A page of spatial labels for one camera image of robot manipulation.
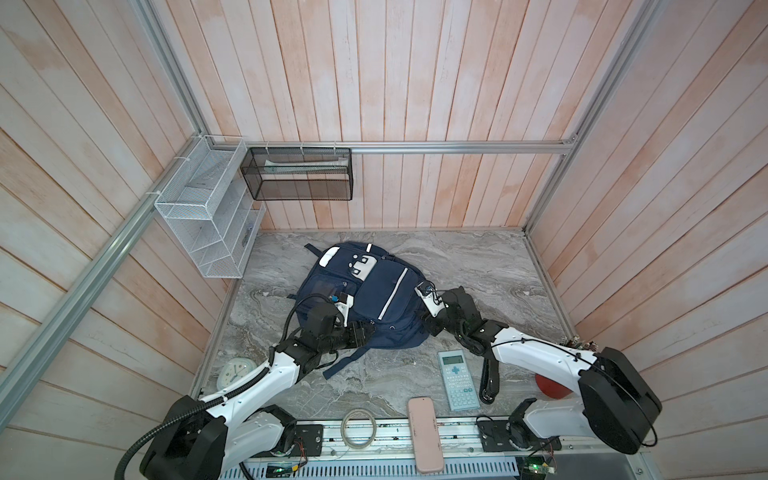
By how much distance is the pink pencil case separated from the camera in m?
0.70

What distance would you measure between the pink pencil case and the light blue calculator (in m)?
0.07

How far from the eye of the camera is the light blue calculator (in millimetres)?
795
